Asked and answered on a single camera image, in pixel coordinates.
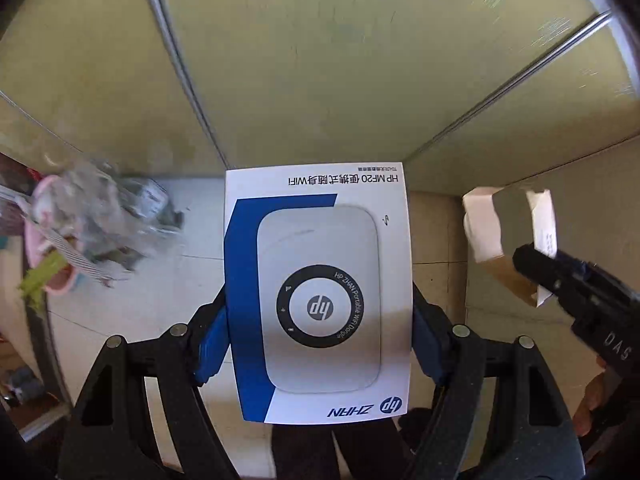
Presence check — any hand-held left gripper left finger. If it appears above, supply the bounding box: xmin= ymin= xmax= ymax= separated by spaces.
xmin=55 ymin=285 xmax=242 ymax=480

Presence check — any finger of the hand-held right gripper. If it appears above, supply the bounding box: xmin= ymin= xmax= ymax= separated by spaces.
xmin=512 ymin=242 xmax=582 ymax=319
xmin=554 ymin=252 xmax=640 ymax=307

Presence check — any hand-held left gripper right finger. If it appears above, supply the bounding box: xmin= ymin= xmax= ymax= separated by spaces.
xmin=402 ymin=282 xmax=587 ymax=480

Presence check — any long white carton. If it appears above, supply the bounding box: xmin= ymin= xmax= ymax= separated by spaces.
xmin=460 ymin=187 xmax=560 ymax=309

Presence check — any white and blue box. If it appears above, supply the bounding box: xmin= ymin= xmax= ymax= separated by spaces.
xmin=223 ymin=162 xmax=415 ymax=425

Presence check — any person's right hand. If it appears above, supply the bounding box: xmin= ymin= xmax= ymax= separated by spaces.
xmin=573 ymin=374 xmax=607 ymax=437

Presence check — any clear plastic bag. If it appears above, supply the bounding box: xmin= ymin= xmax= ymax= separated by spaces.
xmin=29 ymin=159 xmax=187 ymax=287

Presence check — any green vegetable scrap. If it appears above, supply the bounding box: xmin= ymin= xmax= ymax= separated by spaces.
xmin=19 ymin=251 xmax=69 ymax=312

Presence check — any pink plastic basin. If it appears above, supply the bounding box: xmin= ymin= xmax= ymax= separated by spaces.
xmin=24 ymin=174 xmax=82 ymax=297

